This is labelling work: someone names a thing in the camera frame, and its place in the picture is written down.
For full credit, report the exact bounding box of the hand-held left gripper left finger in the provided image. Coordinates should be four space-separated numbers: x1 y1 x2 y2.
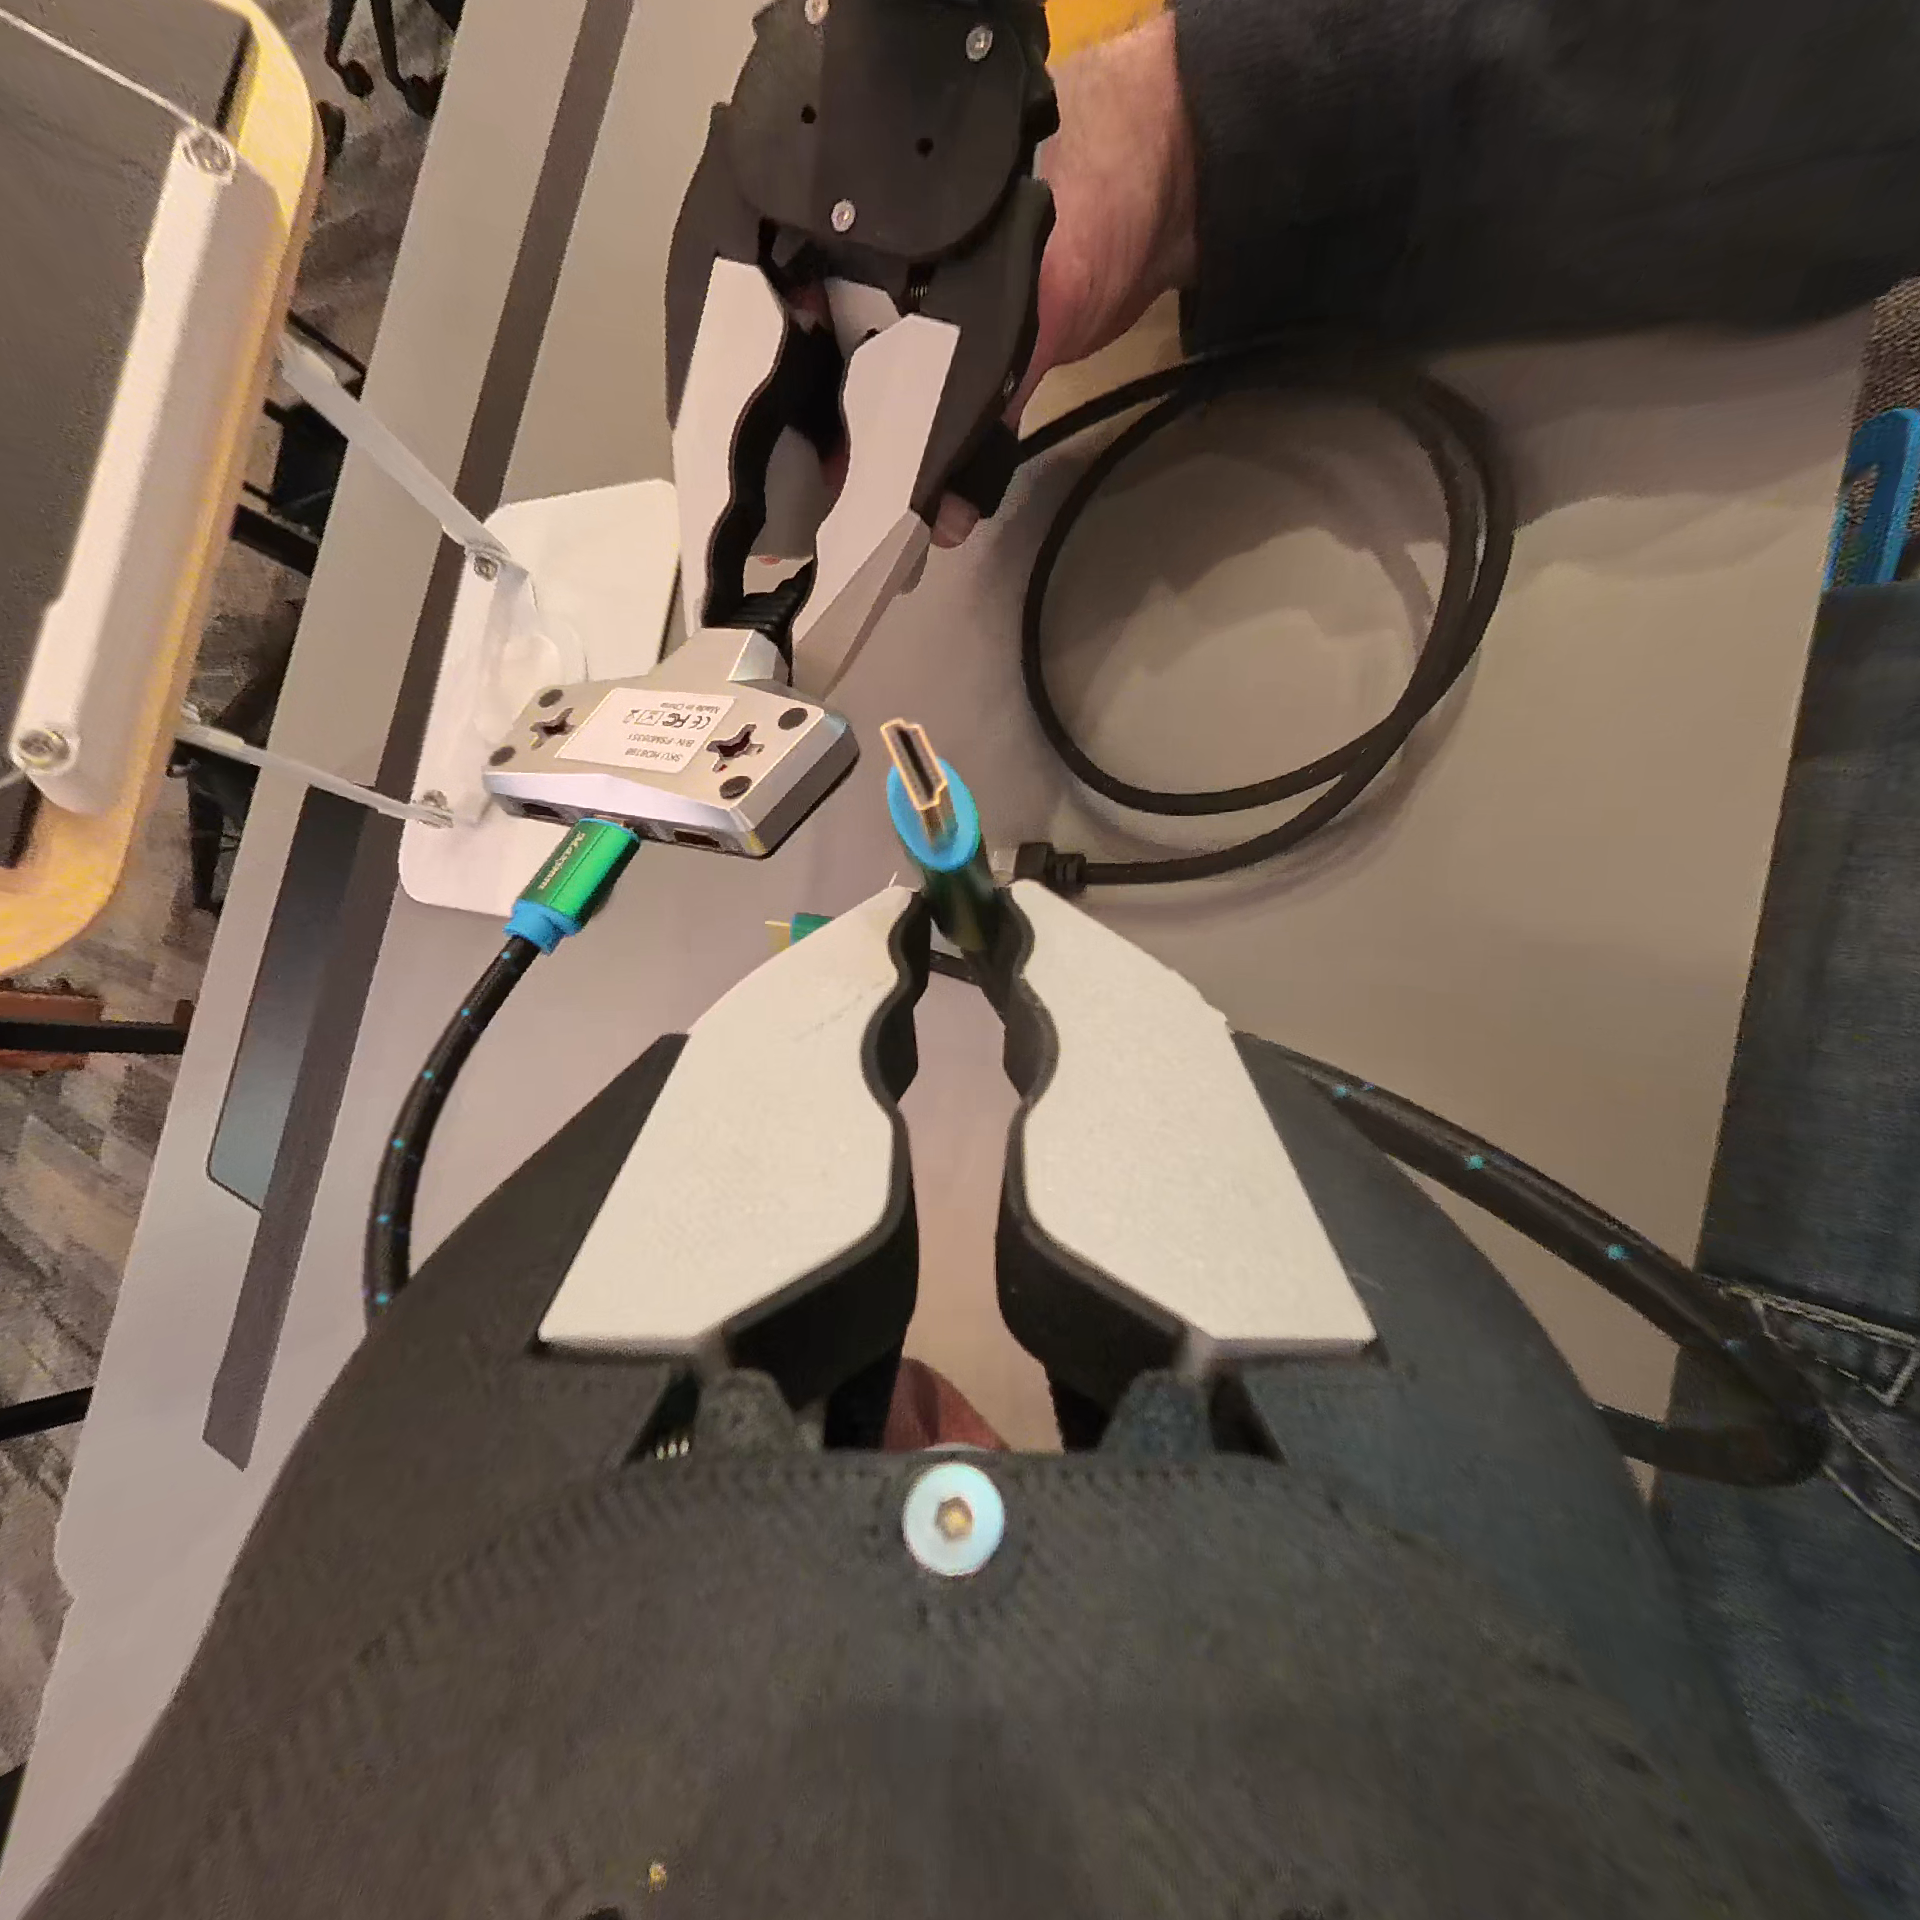
537 885 921 1449

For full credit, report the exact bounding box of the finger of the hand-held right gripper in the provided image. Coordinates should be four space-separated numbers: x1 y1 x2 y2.
678 253 822 634
780 277 970 706

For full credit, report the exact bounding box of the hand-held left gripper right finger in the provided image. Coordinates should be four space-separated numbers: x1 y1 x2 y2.
992 880 1380 1453

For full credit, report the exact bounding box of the silver HDMI splitter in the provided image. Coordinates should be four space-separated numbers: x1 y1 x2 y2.
480 627 866 865

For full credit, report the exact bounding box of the long braided HDMI cable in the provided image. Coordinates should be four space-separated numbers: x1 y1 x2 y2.
877 718 1834 1485

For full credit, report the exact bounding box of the looped braided HDMI cable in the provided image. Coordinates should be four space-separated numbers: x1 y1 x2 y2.
358 816 826 1328

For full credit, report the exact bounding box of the black cable with silver plug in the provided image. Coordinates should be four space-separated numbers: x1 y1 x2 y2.
736 356 1519 902

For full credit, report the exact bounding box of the person's right forearm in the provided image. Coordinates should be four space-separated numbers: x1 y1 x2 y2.
1168 0 1920 363

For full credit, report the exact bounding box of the person's right hand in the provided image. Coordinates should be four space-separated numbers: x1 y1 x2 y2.
1016 12 1204 410

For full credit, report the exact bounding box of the person's left hand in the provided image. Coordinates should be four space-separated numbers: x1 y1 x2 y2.
885 1360 1008 1453

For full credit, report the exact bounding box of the white folding stand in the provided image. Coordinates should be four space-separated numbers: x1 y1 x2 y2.
174 333 690 920

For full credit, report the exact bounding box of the wooden-edged black board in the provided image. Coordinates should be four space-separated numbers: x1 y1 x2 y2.
0 0 331 978

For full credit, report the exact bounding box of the person's jeans leg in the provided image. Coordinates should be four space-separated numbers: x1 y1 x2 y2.
1650 578 1920 1920

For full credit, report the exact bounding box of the blue plastic piece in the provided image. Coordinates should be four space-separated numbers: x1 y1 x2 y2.
1822 410 1920 591

